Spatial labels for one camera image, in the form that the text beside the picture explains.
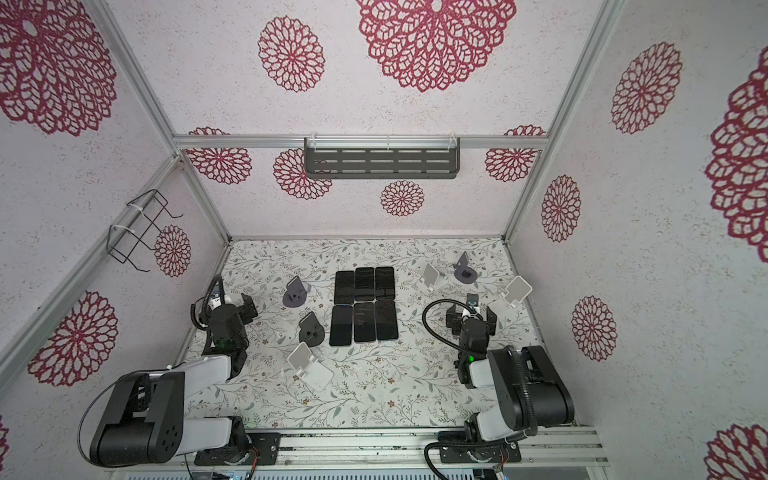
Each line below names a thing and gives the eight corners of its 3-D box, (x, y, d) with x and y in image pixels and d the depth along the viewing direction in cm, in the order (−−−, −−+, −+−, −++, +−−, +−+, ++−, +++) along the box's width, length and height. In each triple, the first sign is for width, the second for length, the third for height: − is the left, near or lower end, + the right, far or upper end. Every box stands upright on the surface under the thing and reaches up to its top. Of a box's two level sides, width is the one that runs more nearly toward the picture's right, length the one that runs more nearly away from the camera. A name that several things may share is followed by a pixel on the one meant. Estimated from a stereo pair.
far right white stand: (511, 315, 101) (524, 295, 92) (497, 304, 103) (508, 284, 94) (521, 305, 103) (534, 285, 94) (506, 295, 106) (518, 274, 97)
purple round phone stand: (288, 306, 103) (280, 289, 95) (299, 291, 107) (292, 274, 99) (298, 310, 102) (291, 293, 94) (308, 295, 106) (303, 278, 98)
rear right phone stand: (429, 294, 105) (432, 281, 99) (415, 283, 109) (417, 269, 102) (439, 286, 108) (443, 273, 102) (425, 275, 111) (428, 261, 105)
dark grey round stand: (305, 346, 93) (298, 330, 85) (308, 329, 97) (301, 312, 89) (322, 346, 93) (317, 330, 85) (325, 329, 97) (319, 312, 89)
